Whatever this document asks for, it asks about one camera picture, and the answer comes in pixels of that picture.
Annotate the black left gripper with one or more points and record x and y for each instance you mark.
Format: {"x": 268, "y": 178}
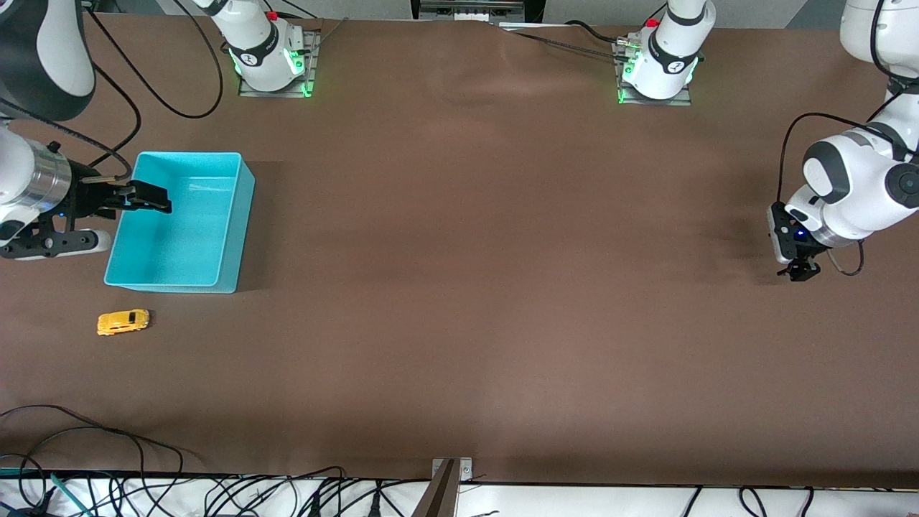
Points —
{"x": 803, "y": 270}

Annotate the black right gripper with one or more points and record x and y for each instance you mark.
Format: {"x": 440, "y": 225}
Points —
{"x": 87, "y": 198}

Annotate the yellow beetle toy car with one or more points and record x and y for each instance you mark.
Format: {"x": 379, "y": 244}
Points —
{"x": 123, "y": 322}

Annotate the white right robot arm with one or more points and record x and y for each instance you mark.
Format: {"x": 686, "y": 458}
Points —
{"x": 251, "y": 43}

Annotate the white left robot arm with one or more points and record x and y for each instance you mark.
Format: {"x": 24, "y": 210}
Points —
{"x": 861, "y": 187}

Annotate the teal plastic storage bin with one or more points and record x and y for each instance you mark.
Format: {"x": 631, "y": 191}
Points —
{"x": 179, "y": 244}

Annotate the black power plug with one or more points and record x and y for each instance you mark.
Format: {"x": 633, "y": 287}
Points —
{"x": 314, "y": 504}
{"x": 375, "y": 504}

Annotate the white power strip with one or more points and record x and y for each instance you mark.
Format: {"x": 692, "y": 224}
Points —
{"x": 467, "y": 11}

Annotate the small metal clamp plate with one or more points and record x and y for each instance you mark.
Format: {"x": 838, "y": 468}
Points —
{"x": 467, "y": 470}

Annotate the grey aluminium bar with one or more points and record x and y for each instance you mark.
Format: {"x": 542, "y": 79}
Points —
{"x": 438, "y": 499}

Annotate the black right camera mount bracket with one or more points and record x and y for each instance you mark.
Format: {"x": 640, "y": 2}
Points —
{"x": 36, "y": 243}

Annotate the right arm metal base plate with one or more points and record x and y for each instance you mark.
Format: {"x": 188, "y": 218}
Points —
{"x": 310, "y": 72}

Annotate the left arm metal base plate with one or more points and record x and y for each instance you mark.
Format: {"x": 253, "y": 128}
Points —
{"x": 683, "y": 100}

